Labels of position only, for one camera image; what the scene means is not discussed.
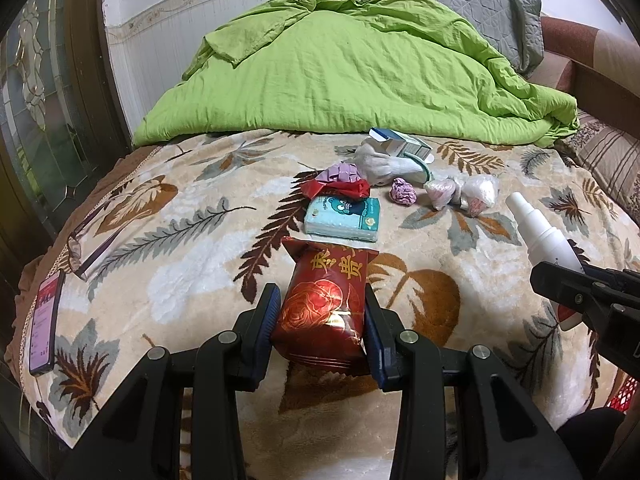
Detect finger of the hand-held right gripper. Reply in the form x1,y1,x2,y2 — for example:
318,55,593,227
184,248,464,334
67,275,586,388
531,260,640,383

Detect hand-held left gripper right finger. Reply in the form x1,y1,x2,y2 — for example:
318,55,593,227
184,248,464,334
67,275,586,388
364,285,583,480

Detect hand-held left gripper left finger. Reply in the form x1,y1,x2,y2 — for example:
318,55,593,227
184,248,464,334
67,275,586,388
57,284,281,480

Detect white spray bottle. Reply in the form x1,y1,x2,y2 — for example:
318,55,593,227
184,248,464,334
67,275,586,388
505,191,587,332

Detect red snack packet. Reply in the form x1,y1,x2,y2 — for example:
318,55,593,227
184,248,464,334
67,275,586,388
270,236,381,375

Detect red plastic basket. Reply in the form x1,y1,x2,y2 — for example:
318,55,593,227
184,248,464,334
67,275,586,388
606,374,640,414

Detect white sock with green trim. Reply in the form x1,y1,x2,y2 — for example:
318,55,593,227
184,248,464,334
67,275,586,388
355,141,433,187

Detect blue and white medicine box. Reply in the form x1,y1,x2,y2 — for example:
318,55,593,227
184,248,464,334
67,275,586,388
369,128,432,163

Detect leaf print blanket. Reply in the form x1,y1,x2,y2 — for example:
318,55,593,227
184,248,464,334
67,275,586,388
5,127,640,480

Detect blue tissue pack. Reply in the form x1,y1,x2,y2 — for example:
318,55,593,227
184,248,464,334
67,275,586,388
304,196,382,244

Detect clear plastic wrapped bundle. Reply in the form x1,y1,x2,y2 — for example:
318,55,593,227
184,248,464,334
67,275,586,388
424,178,461,210
461,175,500,217

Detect brown striped pillow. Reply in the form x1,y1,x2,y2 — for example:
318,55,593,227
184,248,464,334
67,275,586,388
555,110,640,206

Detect purple crumpled wrapper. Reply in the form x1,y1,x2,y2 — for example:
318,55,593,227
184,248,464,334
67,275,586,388
391,177,419,206

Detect red crumpled wrapper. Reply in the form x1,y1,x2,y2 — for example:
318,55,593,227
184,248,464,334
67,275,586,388
300,179,372,199

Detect person's dark trouser leg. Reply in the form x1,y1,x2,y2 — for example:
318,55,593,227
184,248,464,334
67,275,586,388
556,406,640,480

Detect purple folded wrapper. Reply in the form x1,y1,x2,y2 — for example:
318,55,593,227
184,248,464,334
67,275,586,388
321,160,364,187

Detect eyeglasses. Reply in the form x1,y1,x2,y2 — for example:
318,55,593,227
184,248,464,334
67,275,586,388
66,204,128,282

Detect smartphone with pink screen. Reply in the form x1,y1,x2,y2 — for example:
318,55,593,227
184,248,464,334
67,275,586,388
28,270,66,377

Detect brown and tan padded headboard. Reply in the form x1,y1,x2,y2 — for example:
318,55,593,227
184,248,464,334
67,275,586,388
530,15,613,86

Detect green quilt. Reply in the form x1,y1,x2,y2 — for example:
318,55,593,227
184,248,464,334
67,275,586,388
132,0,581,148

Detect grey quilted pillow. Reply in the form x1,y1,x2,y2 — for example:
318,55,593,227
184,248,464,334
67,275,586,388
380,0,543,78

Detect wooden door with glass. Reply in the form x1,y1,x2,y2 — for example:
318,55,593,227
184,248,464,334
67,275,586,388
0,0,133,271

